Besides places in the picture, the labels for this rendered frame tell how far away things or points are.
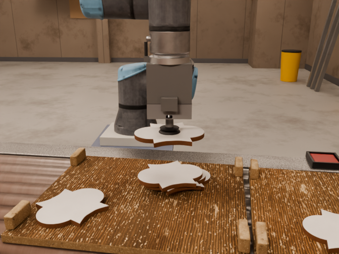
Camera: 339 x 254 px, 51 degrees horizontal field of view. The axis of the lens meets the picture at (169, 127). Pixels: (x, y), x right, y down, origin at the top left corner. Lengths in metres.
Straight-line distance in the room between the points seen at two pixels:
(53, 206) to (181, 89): 0.32
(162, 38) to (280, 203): 0.38
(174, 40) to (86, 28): 9.24
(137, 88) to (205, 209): 0.58
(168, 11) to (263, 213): 0.40
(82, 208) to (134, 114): 0.55
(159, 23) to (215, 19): 8.84
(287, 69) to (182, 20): 6.61
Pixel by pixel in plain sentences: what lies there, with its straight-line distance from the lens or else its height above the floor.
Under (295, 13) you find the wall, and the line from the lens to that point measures 8.92.
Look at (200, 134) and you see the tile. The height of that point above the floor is 1.06.
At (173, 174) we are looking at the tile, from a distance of 0.75.
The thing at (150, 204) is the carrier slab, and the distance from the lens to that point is 0.70.
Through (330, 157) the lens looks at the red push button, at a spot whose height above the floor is 0.93.
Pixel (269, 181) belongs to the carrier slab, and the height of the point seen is 0.94.
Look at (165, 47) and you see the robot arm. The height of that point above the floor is 1.23.
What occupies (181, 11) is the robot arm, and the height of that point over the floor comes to 1.29.
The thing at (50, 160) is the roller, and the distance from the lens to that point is 0.99.
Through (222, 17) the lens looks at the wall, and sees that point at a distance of 9.48.
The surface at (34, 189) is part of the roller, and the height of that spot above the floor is 0.92.
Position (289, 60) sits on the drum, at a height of 0.41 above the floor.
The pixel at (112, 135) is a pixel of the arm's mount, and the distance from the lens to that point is 1.19.
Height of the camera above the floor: 1.29
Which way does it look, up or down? 18 degrees down
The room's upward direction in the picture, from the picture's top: straight up
